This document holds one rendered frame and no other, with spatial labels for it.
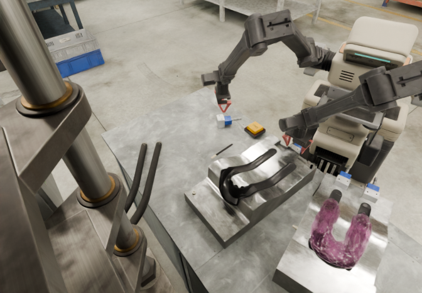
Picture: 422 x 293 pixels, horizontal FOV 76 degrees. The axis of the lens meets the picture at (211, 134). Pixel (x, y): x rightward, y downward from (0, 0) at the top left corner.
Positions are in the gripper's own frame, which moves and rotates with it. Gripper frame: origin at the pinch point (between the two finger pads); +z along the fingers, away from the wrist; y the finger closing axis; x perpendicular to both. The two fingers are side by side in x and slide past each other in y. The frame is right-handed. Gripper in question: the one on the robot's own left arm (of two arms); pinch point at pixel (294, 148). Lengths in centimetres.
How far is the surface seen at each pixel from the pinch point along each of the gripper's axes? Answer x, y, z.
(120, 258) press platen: -86, -6, -18
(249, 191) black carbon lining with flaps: -37.0, 1.7, -6.2
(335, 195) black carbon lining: -11.9, 25.6, -0.2
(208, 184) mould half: -43.2, -14.6, -1.2
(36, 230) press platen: -92, 12, -68
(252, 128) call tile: -1.4, -23.6, 0.9
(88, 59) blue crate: 27, -300, 71
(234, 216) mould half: -46.8, 2.8, -1.1
